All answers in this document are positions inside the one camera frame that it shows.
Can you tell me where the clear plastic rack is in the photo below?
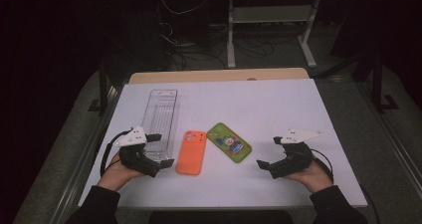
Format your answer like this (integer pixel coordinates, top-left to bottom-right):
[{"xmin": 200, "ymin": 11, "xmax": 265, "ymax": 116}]
[{"xmin": 140, "ymin": 89, "xmax": 180, "ymax": 162}]

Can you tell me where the person's left hand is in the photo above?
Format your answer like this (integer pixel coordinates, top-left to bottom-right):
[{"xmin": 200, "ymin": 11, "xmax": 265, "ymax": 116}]
[{"xmin": 97, "ymin": 152, "xmax": 147, "ymax": 192}]

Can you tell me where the black cable beside table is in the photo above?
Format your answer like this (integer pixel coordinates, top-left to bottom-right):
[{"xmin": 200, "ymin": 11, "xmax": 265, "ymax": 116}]
[{"xmin": 359, "ymin": 184, "xmax": 380, "ymax": 224}]

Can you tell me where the white hanging cable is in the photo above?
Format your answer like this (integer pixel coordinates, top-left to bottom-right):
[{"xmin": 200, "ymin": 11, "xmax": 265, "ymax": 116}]
[{"xmin": 160, "ymin": 0, "xmax": 209, "ymax": 17}]

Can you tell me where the green phone case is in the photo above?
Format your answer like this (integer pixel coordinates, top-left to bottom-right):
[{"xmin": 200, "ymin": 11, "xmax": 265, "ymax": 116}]
[{"xmin": 206, "ymin": 121, "xmax": 253, "ymax": 164}]

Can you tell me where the right hand-held gripper black cable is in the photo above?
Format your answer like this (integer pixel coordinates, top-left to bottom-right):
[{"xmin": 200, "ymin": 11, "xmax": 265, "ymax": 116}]
[{"xmin": 311, "ymin": 147, "xmax": 334, "ymax": 182}]

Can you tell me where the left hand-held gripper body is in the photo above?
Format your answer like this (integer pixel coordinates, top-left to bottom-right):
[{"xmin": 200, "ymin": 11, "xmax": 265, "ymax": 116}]
[{"xmin": 113, "ymin": 125, "xmax": 162, "ymax": 179}]

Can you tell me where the bundle of black floor cables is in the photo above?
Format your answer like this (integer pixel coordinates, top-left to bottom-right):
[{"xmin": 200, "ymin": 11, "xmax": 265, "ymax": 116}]
[{"xmin": 158, "ymin": 21, "xmax": 277, "ymax": 71}]

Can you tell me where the person's right hand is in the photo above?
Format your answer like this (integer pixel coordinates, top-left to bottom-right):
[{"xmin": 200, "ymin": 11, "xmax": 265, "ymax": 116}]
[{"xmin": 283, "ymin": 160, "xmax": 333, "ymax": 194}]

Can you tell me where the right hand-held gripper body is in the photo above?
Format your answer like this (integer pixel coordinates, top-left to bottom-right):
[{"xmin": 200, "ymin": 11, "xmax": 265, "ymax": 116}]
[{"xmin": 270, "ymin": 127, "xmax": 323, "ymax": 180}]

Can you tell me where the orange phone case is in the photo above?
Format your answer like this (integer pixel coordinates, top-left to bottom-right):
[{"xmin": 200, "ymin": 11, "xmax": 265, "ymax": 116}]
[{"xmin": 175, "ymin": 129, "xmax": 207, "ymax": 176}]

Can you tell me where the black metal stand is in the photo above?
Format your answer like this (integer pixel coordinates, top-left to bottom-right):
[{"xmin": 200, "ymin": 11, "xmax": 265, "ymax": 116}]
[
  {"xmin": 371, "ymin": 51, "xmax": 400, "ymax": 114},
  {"xmin": 88, "ymin": 58, "xmax": 112, "ymax": 116}
]

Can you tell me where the aluminium rail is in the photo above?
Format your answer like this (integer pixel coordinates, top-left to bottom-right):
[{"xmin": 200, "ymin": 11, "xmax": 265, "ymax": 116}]
[
  {"xmin": 357, "ymin": 81, "xmax": 422, "ymax": 189},
  {"xmin": 49, "ymin": 84, "xmax": 124, "ymax": 224}
]

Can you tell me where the wooden table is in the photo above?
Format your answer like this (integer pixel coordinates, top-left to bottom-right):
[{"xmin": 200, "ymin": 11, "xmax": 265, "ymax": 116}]
[{"xmin": 128, "ymin": 67, "xmax": 311, "ymax": 85}]

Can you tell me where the white metal desk frame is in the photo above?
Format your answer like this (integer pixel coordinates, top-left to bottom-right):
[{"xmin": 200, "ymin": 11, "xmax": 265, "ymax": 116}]
[{"xmin": 227, "ymin": 0, "xmax": 322, "ymax": 69}]

